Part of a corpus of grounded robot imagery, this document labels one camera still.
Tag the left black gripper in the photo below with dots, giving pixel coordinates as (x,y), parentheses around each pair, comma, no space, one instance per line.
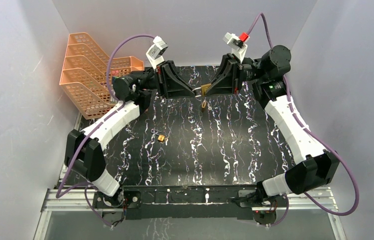
(161,79)

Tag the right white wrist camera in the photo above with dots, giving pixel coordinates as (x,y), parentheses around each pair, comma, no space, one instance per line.
(237,43)

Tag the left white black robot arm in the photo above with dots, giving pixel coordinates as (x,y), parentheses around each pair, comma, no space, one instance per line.
(85,148)

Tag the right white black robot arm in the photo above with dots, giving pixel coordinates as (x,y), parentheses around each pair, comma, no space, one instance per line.
(315,165)

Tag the orange plastic file organizer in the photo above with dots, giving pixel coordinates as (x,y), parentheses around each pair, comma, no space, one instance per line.
(83,76)

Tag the black aluminium base frame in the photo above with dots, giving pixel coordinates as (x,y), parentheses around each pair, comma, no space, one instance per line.
(187,201)

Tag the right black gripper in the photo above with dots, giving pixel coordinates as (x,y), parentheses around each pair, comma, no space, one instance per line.
(223,84)

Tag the large brass padlock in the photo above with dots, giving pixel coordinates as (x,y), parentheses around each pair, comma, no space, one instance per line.
(206,106)

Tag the medium brass padlock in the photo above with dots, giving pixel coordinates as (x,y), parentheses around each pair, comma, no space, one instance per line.
(201,91)

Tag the small brass padlock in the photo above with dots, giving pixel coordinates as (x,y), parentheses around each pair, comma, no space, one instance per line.
(160,136)

